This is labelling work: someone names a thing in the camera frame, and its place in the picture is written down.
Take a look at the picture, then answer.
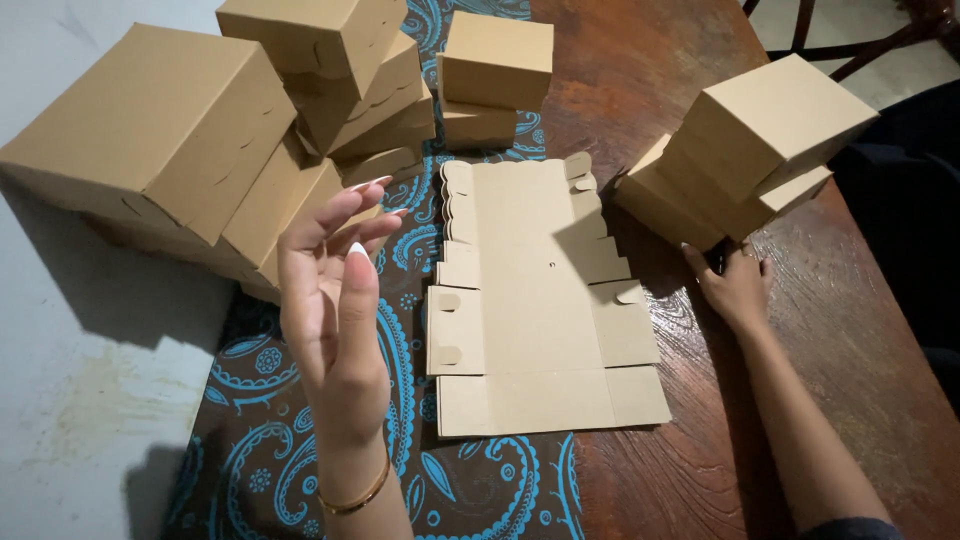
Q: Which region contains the blue paisley table runner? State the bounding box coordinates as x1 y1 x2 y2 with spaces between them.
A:
160 0 588 540

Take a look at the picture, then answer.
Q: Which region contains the person's dark sleeve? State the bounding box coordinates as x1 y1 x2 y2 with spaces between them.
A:
798 516 910 540

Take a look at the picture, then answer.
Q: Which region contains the gold bangle bracelet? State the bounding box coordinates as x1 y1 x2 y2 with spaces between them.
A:
315 454 393 517

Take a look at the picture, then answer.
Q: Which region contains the person's left hand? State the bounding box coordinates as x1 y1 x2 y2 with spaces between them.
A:
276 176 411 471

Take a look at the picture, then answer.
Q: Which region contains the person's right hand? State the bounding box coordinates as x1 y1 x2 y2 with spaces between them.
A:
681 240 775 333

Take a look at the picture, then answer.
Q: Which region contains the stack of flat cardboard blanks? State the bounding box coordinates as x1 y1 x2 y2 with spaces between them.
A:
425 151 673 439

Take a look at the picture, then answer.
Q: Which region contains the folded brown cardboard box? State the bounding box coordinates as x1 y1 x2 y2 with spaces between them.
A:
437 10 555 114
437 93 519 153
612 133 728 253
657 138 834 243
678 52 881 204

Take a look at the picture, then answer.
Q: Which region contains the dark wooden chair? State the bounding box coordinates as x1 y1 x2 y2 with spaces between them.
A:
741 0 960 84

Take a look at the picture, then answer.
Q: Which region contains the pile of brown cardboard boxes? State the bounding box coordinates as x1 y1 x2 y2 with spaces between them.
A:
0 0 438 306

